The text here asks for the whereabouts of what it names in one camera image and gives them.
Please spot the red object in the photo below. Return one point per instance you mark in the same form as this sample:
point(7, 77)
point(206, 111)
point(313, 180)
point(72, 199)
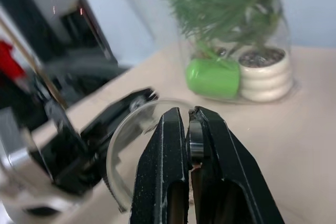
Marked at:
point(10, 61)

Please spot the green capsule-shaped container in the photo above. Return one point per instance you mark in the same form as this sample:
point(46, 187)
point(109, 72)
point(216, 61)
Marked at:
point(212, 78)

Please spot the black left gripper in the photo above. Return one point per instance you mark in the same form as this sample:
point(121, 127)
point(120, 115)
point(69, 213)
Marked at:
point(73, 169)

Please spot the metal spoon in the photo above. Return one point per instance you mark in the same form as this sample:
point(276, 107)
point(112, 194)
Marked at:
point(194, 140)

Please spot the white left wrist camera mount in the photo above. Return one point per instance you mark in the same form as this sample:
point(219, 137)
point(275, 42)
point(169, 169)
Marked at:
point(23, 187)

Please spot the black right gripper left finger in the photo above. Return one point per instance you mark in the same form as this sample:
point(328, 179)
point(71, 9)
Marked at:
point(160, 161)

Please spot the clear glass jar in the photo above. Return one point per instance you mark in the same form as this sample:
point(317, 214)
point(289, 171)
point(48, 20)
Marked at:
point(286, 24)

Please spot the green fern plant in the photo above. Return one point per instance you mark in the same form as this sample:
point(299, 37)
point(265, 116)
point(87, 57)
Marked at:
point(218, 6)

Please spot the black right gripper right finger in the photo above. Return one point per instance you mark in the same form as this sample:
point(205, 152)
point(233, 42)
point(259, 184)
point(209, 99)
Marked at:
point(231, 171)

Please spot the white ribbed plant pot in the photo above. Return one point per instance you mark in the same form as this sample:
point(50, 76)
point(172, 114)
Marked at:
point(265, 77)

